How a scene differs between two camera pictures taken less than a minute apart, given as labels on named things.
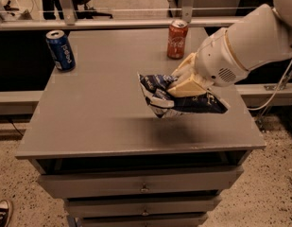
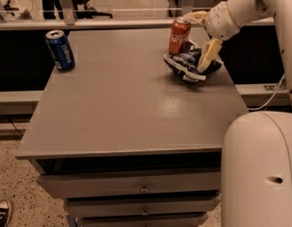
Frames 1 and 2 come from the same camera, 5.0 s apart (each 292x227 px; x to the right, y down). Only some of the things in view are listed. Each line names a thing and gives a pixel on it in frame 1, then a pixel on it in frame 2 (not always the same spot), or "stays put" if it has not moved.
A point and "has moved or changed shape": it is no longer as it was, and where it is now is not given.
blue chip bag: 155,88 has moved or changed shape
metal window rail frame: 70,21 stays put
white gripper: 215,60 to 220,23
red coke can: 177,39 stays put
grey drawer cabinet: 100,145 stays put
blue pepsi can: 60,49 stays put
